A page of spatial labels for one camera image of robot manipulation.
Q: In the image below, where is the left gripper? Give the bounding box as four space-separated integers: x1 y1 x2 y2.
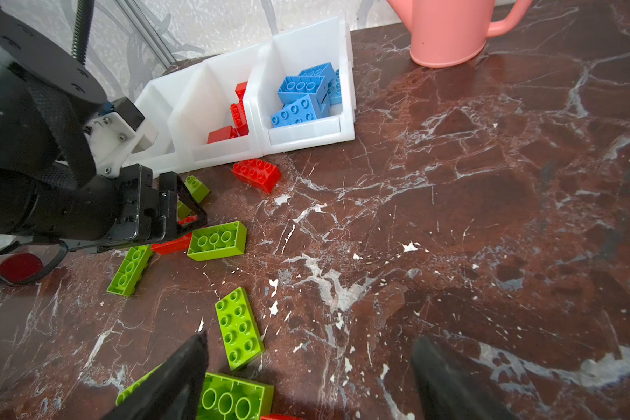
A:
57 164 208 252

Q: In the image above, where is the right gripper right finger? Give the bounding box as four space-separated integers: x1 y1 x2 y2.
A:
411 336 516 419

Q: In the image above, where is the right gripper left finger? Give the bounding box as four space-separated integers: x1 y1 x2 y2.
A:
103 331 209 420

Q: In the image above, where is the green brick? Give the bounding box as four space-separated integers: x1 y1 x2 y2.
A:
107 245 153 297
196 373 275 420
115 365 160 406
215 287 265 371
177 176 210 220

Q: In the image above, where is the green brick bottom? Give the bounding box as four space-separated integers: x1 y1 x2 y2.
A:
115 365 160 406

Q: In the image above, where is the green brick studs-down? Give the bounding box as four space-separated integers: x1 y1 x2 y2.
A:
187 222 248 262

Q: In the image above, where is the blue brick bottom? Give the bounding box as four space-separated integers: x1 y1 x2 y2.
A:
271 94 330 128

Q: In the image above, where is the blue brick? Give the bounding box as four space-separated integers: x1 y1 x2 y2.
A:
271 94 330 128
299 62 335 84
327 70 342 105
278 76 328 104

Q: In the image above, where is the red tall brick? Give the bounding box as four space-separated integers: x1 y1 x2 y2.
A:
208 125 239 145

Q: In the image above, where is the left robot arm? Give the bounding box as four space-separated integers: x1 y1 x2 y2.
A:
0 1 208 252

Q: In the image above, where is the left white bin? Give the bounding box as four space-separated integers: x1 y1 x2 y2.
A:
124 65 197 177

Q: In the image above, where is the white bin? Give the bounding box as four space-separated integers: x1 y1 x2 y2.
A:
245 17 356 155
168 45 261 173
124 65 197 177

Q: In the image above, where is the middle white bin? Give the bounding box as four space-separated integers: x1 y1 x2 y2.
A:
168 45 261 173

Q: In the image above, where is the red cylinder tool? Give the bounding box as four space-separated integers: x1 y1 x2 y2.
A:
0 241 68 287

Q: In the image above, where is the right white bin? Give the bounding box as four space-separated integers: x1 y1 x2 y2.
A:
245 17 356 155

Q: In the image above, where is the pink watering can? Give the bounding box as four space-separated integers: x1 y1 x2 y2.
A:
389 0 532 68

